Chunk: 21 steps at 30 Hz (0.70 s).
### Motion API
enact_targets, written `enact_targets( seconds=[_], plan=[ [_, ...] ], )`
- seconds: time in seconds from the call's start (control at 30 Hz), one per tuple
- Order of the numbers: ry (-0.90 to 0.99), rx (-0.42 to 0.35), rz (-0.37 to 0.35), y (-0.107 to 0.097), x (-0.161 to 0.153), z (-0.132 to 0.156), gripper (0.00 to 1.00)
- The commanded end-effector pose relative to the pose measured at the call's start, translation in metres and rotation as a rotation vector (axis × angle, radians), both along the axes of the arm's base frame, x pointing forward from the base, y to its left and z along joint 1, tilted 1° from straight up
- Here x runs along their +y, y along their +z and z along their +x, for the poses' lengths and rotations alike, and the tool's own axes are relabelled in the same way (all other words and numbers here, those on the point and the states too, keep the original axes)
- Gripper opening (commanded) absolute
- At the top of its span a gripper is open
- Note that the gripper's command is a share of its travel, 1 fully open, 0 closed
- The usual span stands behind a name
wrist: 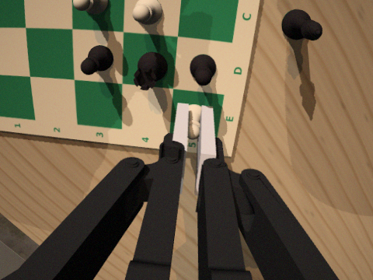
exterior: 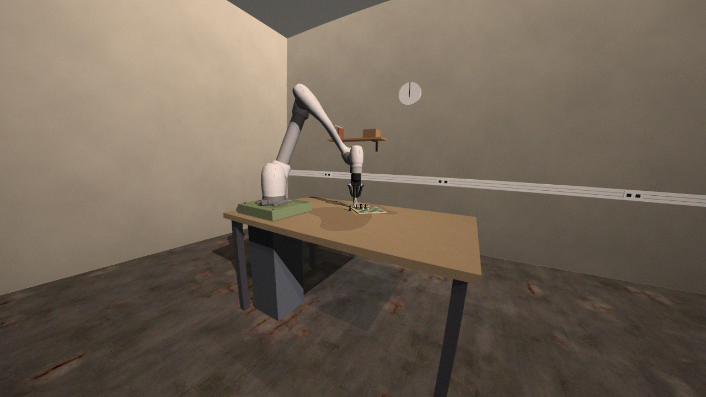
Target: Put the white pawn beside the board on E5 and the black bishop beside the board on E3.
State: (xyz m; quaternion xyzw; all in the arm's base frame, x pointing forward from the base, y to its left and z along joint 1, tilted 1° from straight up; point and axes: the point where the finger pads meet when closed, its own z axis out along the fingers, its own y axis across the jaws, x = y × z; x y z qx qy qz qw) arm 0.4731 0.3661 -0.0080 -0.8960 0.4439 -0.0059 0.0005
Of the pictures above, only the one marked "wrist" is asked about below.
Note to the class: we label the green and cream chessboard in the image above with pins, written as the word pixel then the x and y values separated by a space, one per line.
pixel 43 91

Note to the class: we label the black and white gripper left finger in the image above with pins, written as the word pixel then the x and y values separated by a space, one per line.
pixel 81 244

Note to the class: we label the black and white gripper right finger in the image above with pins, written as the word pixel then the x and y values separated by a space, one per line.
pixel 279 245

